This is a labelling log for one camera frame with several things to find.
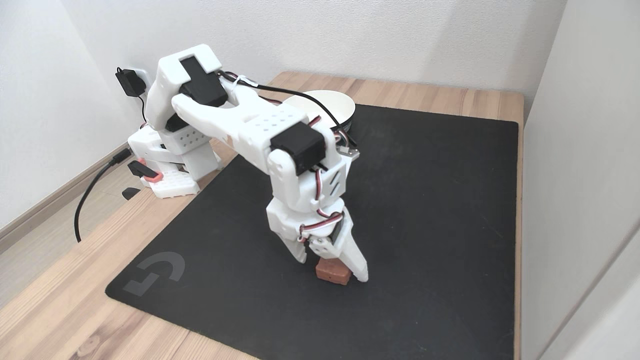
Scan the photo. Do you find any red brick toy block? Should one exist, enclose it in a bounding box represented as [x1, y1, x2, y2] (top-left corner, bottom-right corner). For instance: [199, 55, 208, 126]
[315, 256, 353, 286]

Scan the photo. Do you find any white plate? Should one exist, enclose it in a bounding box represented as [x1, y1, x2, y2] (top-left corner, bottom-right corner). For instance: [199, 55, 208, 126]
[283, 89, 357, 135]

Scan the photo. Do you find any black desk mat grey logo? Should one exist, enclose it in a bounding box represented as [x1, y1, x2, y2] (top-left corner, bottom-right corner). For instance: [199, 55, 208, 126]
[105, 104, 520, 360]

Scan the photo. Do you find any black orange table clamp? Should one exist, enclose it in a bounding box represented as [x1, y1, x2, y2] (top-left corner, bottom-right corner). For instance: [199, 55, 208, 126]
[127, 157, 164, 184]

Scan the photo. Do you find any black power adapter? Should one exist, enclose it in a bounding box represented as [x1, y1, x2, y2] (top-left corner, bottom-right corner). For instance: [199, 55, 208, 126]
[114, 67, 148, 99]

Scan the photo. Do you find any wooden baseboard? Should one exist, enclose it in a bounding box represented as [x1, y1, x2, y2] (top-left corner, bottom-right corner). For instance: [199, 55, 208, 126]
[0, 142, 132, 254]

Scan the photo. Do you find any black camera cable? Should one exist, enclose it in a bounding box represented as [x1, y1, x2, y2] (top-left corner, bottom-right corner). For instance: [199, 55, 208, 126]
[217, 71, 348, 138]

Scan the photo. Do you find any black power cable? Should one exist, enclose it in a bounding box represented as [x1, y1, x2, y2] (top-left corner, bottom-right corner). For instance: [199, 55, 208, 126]
[73, 147, 134, 244]

